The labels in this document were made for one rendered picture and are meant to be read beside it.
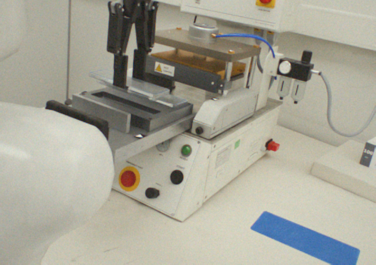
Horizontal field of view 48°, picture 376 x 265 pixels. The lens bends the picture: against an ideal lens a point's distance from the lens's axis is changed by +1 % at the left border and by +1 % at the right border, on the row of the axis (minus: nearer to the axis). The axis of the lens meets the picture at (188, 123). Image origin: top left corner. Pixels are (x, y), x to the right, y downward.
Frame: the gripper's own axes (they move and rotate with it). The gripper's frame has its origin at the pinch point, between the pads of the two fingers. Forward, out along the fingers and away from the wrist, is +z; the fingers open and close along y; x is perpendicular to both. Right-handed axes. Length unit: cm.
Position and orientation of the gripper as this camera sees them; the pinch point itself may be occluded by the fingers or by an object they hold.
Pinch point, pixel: (130, 69)
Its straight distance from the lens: 90.8
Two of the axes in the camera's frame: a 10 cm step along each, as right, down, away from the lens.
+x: 8.4, 3.0, -4.5
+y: -5.3, 2.6, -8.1
